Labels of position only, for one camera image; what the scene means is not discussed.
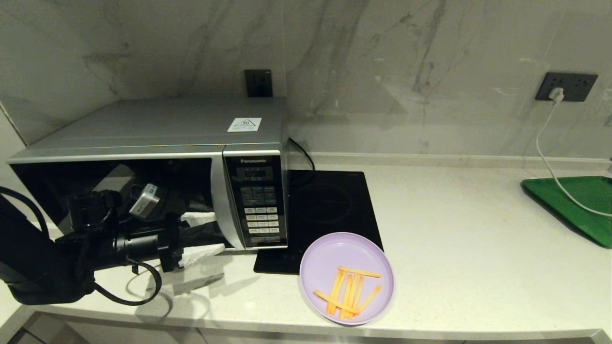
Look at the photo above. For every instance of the small black wall socket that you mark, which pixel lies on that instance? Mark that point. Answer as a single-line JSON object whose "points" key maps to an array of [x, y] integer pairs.
{"points": [[258, 83]]}

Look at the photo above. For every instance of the black induction cooktop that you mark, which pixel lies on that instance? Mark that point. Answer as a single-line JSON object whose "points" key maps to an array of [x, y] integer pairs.
{"points": [[330, 205]]}

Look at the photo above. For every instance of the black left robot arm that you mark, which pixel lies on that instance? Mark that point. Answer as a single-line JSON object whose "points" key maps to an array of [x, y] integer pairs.
{"points": [[28, 258]]}

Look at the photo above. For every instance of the wide black wall socket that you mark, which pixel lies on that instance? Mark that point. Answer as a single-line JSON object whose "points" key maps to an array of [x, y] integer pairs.
{"points": [[579, 86]]}

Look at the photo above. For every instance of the purple plastic plate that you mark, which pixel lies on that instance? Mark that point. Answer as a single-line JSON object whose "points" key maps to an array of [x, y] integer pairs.
{"points": [[334, 258]]}

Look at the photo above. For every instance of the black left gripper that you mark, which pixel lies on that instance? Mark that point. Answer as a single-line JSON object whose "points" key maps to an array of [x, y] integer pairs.
{"points": [[169, 243]]}

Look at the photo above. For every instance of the green plastic tray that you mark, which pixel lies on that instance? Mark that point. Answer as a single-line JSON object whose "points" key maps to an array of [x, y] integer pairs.
{"points": [[583, 205]]}

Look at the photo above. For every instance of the white warning sticker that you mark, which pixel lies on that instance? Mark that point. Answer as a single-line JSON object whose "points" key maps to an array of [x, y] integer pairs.
{"points": [[244, 124]]}

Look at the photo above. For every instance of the orange french fry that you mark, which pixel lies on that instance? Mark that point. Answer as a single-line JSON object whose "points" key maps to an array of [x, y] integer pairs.
{"points": [[336, 291], [358, 272], [329, 300], [372, 295], [347, 291], [360, 289], [354, 291]]}

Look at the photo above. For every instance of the silver Panasonic microwave oven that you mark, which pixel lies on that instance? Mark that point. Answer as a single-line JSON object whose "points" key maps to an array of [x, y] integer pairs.
{"points": [[143, 124]]}

